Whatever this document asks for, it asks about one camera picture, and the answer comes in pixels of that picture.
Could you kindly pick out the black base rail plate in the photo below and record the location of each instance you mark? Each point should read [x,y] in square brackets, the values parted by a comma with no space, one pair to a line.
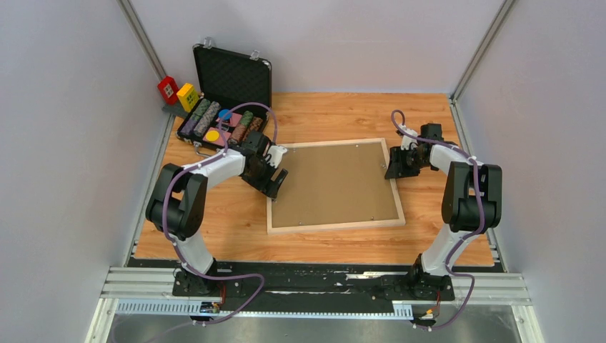
[304,287]

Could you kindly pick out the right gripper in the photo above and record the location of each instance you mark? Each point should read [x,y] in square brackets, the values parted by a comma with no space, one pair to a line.
[396,164]

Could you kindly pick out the light wooden picture frame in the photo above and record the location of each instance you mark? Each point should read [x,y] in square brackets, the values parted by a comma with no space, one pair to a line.
[331,227]

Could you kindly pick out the brown backing board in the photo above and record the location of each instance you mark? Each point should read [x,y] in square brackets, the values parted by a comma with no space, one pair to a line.
[334,184]

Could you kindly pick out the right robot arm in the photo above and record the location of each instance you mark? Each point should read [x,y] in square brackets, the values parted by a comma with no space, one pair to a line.
[471,203]

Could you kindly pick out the red toy house block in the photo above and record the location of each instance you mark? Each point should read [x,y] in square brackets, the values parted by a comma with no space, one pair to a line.
[168,89]

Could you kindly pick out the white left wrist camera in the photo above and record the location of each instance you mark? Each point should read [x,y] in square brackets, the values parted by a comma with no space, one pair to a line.
[275,155]

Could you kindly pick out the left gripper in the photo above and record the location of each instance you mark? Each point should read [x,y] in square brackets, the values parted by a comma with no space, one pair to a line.
[264,186]

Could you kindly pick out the yellow toy house block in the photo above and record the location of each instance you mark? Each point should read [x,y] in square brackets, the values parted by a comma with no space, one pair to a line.
[188,97]

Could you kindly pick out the black poker chip case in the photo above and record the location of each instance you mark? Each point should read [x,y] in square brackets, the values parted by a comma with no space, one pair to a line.
[237,82]

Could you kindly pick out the blue round chip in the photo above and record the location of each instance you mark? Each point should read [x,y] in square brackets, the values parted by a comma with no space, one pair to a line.
[224,115]

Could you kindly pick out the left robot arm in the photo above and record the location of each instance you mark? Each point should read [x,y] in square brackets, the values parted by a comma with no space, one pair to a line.
[176,205]

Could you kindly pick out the yellow round chip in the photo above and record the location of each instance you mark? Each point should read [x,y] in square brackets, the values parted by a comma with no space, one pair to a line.
[212,136]

